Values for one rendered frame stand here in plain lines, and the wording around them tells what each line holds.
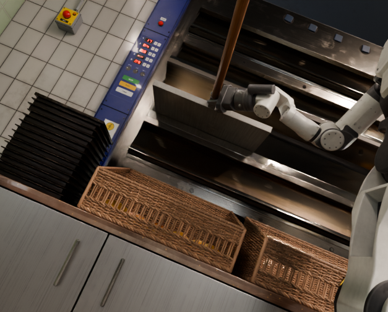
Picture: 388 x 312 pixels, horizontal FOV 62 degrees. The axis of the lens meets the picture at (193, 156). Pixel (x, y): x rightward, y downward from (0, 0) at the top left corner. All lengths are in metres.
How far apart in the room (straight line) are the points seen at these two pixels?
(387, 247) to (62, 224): 0.85
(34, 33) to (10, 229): 1.23
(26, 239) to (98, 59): 1.10
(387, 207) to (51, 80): 1.61
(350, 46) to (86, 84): 1.51
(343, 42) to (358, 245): 1.53
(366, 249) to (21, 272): 0.91
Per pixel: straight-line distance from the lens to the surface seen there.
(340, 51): 2.15
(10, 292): 1.12
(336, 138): 1.23
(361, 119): 1.25
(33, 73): 1.94
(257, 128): 1.43
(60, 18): 1.99
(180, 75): 1.72
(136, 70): 1.80
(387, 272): 0.77
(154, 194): 1.11
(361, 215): 0.87
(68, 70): 1.89
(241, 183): 1.63
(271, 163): 1.71
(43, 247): 1.09
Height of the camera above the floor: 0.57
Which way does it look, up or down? 17 degrees up
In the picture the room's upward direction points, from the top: 23 degrees clockwise
